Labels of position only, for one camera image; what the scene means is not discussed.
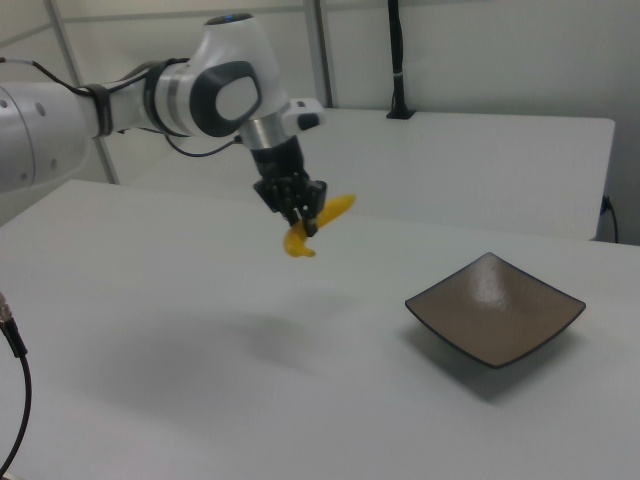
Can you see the yellow banana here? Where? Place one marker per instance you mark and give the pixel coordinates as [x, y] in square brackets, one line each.
[335, 207]

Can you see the white folding table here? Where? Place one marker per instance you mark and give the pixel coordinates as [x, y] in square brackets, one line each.
[450, 165]

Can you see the grey wall frame post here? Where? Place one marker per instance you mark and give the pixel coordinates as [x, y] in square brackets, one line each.
[320, 50]
[67, 40]

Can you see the brown square ceramic plate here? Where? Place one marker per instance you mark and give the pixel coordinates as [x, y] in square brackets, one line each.
[495, 312]

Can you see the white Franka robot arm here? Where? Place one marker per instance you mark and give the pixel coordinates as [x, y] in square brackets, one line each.
[225, 95]

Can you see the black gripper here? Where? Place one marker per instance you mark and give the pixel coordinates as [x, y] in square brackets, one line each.
[282, 172]

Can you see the black camera stand pole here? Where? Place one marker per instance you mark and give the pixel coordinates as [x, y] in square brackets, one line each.
[398, 55]

